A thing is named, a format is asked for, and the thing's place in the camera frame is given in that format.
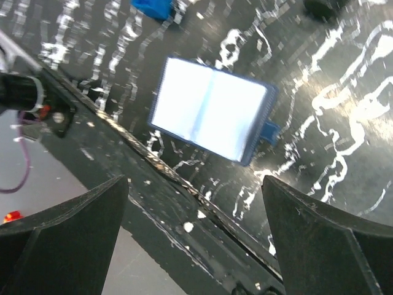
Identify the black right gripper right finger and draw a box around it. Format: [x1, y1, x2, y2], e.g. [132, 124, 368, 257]
[262, 176, 392, 294]

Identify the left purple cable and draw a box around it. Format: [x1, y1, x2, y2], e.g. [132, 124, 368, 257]
[0, 110, 31, 194]

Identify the navy blue card holder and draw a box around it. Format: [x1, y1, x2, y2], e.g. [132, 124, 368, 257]
[148, 57, 280, 166]

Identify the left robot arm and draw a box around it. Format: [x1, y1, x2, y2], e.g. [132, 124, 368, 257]
[1, 73, 45, 112]

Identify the blue toy brick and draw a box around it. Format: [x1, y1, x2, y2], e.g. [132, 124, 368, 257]
[130, 0, 172, 20]

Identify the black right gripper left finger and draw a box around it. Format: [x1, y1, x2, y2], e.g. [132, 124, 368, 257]
[1, 175, 128, 294]

